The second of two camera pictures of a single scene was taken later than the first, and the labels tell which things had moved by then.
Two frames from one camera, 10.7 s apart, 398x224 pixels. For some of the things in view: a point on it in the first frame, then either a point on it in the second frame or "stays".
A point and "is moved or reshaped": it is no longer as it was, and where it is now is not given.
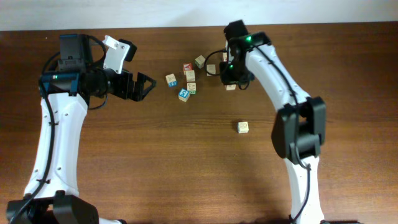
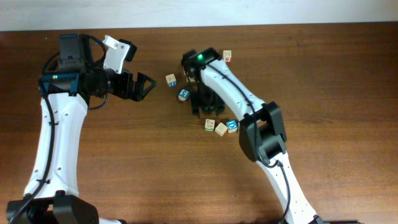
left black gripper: x=139 y=93 stays
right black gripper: x=226 y=80 → x=217 y=106
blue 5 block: x=183 y=94 stays
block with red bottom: x=224 y=56 stays
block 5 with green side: x=211 y=69 is moved or reshaped
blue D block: x=230 y=87 is moved or reshaped
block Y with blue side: x=171 y=80 stays
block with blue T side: x=242 y=127 is moved or reshaped
